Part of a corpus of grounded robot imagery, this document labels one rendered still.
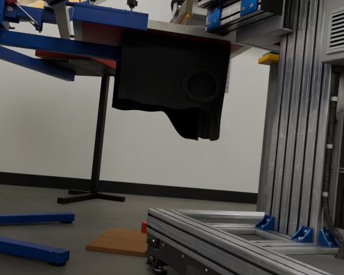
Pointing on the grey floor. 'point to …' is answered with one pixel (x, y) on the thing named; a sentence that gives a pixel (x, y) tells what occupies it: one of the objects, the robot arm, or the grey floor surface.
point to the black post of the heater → (80, 195)
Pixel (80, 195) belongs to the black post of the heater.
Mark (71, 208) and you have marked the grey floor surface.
